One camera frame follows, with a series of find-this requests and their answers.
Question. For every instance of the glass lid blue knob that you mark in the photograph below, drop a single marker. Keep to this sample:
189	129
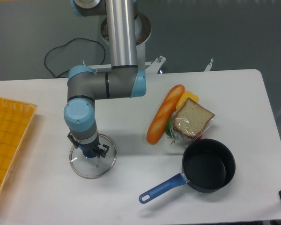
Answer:
95	167

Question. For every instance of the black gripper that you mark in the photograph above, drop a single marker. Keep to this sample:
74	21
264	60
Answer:
93	149

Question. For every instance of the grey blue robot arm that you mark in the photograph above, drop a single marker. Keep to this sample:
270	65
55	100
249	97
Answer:
85	86

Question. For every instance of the yellow plastic basket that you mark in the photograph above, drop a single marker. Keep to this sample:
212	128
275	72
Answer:
15	119

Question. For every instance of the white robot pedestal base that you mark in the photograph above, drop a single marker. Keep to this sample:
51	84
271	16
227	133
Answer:
143	31

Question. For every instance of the orange toy baguette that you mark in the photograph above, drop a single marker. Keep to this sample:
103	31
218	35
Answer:
166	109

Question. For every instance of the dark saucepan blue handle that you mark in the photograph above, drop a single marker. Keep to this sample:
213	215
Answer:
207	166

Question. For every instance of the yellow toy bell pepper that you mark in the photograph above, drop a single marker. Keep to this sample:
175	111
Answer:
184	97

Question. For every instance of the wrapped bread slice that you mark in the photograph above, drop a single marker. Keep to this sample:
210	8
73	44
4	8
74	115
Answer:
190	121

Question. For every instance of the green toy vegetable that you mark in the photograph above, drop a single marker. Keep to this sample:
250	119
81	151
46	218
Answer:
169	130

